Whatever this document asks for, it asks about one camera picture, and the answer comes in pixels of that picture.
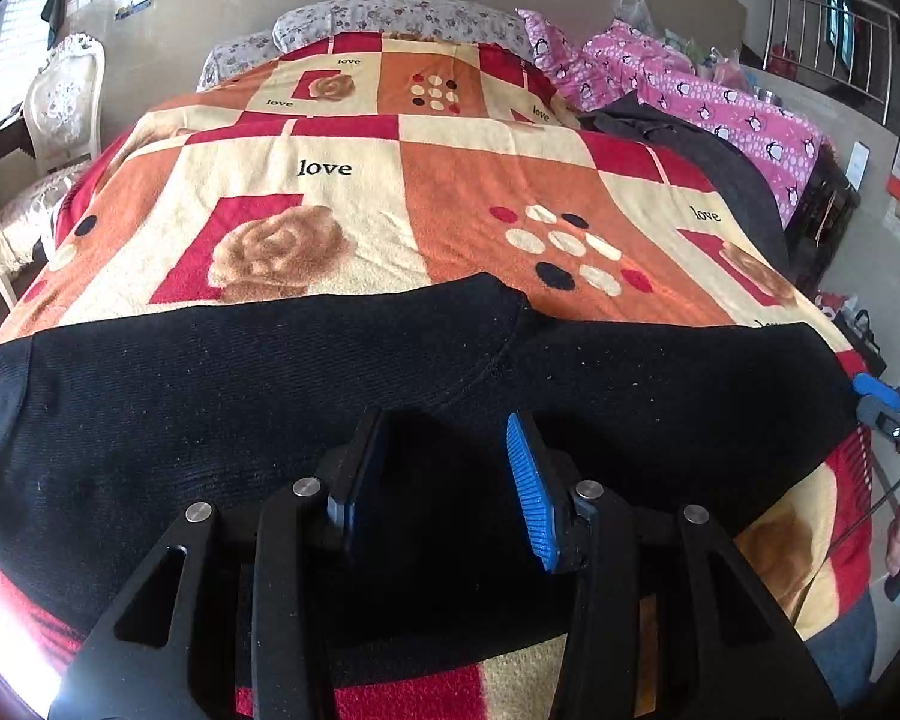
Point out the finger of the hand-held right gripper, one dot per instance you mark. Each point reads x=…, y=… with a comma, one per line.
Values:
x=872, y=388

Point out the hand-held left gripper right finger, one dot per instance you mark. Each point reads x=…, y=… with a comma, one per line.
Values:
x=532, y=487

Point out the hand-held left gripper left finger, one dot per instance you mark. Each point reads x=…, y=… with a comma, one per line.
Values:
x=360, y=480

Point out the black knit sweater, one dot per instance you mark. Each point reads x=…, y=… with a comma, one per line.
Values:
x=232, y=405

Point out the person's jeans leg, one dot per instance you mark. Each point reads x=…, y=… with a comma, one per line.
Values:
x=840, y=645

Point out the dark grey garment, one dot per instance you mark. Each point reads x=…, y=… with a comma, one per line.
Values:
x=727, y=165

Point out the checked printed blanket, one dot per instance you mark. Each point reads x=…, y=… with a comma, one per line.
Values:
x=360, y=210

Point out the pink penguin print quilt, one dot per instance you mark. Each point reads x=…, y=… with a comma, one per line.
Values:
x=720, y=101

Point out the metal stair railing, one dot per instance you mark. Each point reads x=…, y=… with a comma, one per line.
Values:
x=817, y=22

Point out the clear plastic bag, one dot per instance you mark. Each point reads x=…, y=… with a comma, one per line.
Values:
x=634, y=11

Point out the grey floral bedding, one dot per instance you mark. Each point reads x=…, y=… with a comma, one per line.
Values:
x=397, y=15

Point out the white ornate chair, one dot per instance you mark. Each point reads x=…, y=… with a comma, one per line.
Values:
x=64, y=101

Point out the dark wooden desk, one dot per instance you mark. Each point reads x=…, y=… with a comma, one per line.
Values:
x=0, y=135

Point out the dark hanging cloth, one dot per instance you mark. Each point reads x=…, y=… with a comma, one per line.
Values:
x=54, y=0

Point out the black bed frame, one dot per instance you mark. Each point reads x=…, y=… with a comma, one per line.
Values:
x=817, y=217

